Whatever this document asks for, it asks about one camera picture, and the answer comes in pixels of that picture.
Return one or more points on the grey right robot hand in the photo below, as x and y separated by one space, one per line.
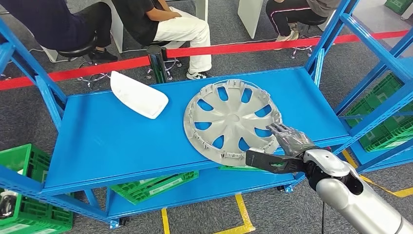
292 140

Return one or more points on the silver wheel cover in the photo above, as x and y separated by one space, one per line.
226 119

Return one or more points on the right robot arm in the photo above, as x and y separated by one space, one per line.
355 203

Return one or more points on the blue metal shelf rack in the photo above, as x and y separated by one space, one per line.
113 145
380 113

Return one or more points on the white plastic part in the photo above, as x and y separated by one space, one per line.
138 97

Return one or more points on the green folded plastic crate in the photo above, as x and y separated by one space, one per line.
235 168
167 187
129 188

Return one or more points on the yellow floor tape square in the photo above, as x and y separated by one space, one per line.
242 210

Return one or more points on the red barrier belt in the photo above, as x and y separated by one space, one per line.
226 49

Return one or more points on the yellow floor tape outline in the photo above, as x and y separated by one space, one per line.
400 193

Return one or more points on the person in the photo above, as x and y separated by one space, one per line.
290 16
48 19
180 30

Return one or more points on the white desk panel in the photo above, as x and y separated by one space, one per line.
201 9
250 16
116 29
50 54

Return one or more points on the white plastic device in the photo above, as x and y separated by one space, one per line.
8 203

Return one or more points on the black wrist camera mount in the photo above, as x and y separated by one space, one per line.
264 160

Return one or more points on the black stanchion post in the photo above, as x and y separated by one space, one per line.
158 64

